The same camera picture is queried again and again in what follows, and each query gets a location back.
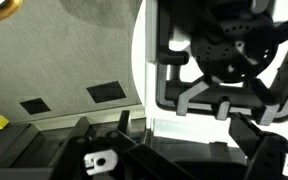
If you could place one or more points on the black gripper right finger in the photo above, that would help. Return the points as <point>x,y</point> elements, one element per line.
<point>270,156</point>

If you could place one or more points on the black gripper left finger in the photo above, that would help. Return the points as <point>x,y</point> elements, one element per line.
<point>117,156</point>

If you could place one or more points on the black stove burner grate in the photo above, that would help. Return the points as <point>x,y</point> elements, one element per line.
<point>170,96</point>

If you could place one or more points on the black round stove burner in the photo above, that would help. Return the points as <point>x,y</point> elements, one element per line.
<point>230,46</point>

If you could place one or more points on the white round pedestal table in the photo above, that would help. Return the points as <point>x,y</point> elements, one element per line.
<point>138,66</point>

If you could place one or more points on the black metal frame desk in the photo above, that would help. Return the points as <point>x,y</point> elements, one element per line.
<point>24,146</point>

